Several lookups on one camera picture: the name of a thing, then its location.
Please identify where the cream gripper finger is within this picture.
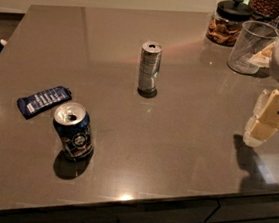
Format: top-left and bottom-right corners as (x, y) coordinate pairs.
(243, 88), (279, 148)

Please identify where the silver redbull can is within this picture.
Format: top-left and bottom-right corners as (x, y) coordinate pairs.
(137, 41), (163, 98)

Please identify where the dark blue soda can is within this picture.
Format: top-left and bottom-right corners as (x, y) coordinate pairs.
(53, 102), (93, 161)

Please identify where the clear plastic cup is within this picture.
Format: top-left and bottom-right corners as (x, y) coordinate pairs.
(227, 20), (279, 76)

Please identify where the jar of nuts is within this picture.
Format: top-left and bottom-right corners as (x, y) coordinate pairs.
(248, 0), (279, 18)

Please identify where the glass jar with black lid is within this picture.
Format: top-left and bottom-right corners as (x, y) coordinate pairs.
(206, 0), (253, 47)

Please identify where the blue snack wrapper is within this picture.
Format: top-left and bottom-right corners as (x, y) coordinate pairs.
(17, 86), (72, 120)

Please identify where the right upper drawer with handle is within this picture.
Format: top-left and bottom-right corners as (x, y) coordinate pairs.
(204, 194), (279, 223)

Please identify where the left drawer with handle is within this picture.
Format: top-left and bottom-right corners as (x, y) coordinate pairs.
(0, 199), (219, 223)

